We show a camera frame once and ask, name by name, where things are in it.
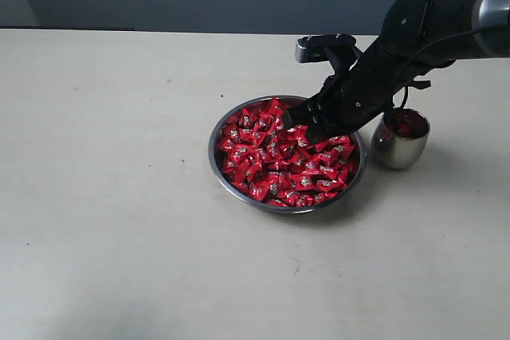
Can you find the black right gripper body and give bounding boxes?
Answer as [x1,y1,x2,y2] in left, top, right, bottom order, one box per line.
[318,40,422,131]

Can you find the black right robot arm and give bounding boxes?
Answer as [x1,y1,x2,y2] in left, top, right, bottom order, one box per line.
[282,0,509,143]

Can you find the pile of red candies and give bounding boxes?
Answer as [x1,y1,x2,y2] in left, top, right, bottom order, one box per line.
[217,96,359,209]

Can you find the red candies in cup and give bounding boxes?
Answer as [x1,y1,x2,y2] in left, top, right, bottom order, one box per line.
[391,117,414,139]

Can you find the stainless steel cup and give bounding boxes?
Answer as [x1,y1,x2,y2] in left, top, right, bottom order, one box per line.
[371,108,430,170]

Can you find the round steel plate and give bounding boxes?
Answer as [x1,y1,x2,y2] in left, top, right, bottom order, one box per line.
[207,95,368,215]

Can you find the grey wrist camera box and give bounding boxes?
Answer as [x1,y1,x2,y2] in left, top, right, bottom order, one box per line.
[295,33,362,64]

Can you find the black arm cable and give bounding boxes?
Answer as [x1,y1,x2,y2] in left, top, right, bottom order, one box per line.
[384,0,510,112]

